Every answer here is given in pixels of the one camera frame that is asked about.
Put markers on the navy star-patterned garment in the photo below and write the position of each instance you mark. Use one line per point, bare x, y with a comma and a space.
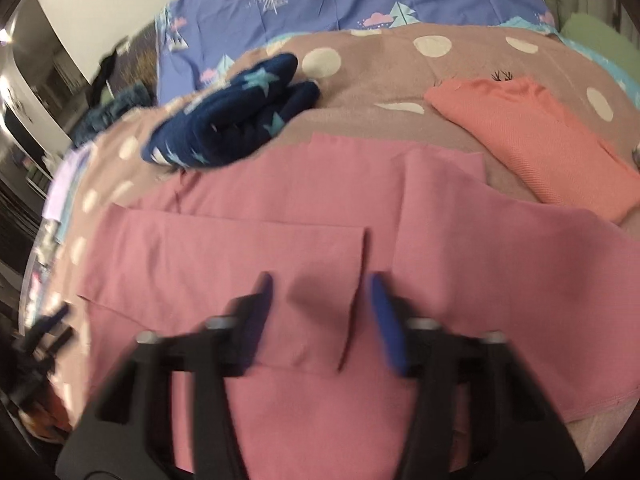
233, 122

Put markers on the mauve polka dot blanket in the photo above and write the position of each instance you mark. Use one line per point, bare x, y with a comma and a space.
372, 86

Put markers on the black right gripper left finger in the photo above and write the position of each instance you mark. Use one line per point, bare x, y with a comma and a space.
126, 429

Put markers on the coral folded garment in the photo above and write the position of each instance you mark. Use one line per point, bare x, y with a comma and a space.
540, 140

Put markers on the dark bedside furniture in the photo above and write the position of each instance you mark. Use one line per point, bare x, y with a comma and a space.
88, 152

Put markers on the pink garment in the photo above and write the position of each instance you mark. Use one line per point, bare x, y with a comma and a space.
321, 403

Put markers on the green pillow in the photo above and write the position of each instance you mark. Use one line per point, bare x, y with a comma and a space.
605, 26

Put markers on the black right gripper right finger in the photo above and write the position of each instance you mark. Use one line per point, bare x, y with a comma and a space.
515, 432

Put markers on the blue tree-patterned sheet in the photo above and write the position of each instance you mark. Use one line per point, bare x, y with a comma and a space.
198, 41

